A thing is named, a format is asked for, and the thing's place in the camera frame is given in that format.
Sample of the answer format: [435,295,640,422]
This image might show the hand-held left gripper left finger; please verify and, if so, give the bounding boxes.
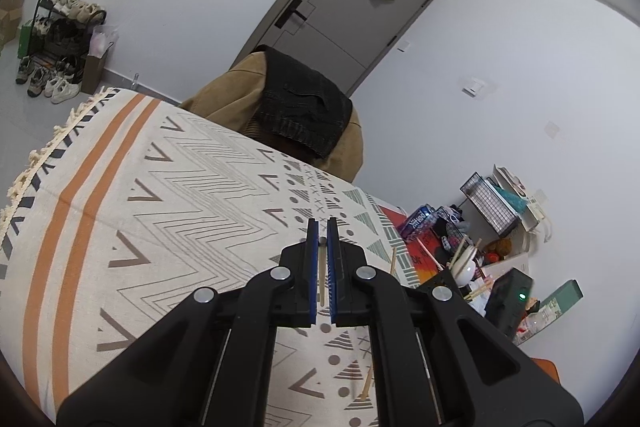
[56,218,321,427]

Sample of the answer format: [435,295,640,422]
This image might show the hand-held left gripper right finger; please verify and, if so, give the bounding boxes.
[327,217,585,427]

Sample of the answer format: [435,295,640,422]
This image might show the black plastic utensil basket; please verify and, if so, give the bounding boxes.
[415,269,471,303]

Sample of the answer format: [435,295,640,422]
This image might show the white cardboard box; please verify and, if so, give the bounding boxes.
[500,252,530,275]

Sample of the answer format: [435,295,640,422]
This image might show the green cardboard box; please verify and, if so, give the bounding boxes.
[537,279,584,323]

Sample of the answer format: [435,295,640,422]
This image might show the brown stuffed toy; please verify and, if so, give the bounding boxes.
[482,237,516,263]

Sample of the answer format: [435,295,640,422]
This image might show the red orange printed mat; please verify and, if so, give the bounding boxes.
[380,204,441,285]

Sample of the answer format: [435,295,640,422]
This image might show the white paper bag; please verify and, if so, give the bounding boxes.
[492,164,553,243]

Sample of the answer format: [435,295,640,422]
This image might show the blue drink pack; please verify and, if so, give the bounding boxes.
[398,205,437,240]

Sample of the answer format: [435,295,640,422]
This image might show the teal book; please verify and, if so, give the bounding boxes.
[495,187,528,215]

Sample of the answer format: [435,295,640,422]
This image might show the black denim garment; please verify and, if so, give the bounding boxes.
[255,46,354,160]

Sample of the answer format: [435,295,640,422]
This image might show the chair with draped jackets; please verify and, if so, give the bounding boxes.
[179,52,363,182]

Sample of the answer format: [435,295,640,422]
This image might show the grey door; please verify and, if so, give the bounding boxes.
[235,0,447,96]

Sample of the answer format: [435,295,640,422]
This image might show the brown paper bag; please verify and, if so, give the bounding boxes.
[81,52,108,95]

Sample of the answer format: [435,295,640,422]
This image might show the pink plastic bag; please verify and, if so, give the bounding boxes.
[90,24,120,58]

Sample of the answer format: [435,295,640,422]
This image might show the black shoe rack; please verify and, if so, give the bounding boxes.
[30,0,107,72]

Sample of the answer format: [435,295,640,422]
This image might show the green paper bag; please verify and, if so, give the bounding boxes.
[17,19,37,59]

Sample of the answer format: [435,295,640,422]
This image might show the brown cardboard box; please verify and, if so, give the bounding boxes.
[0,0,26,45]

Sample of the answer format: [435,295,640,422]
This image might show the small black wire basket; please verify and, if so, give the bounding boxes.
[435,205,473,253]

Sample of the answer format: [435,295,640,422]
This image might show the large black wire basket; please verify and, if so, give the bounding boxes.
[460,173,518,237]

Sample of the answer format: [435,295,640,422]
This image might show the black door handle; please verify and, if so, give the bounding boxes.
[274,0,307,32]

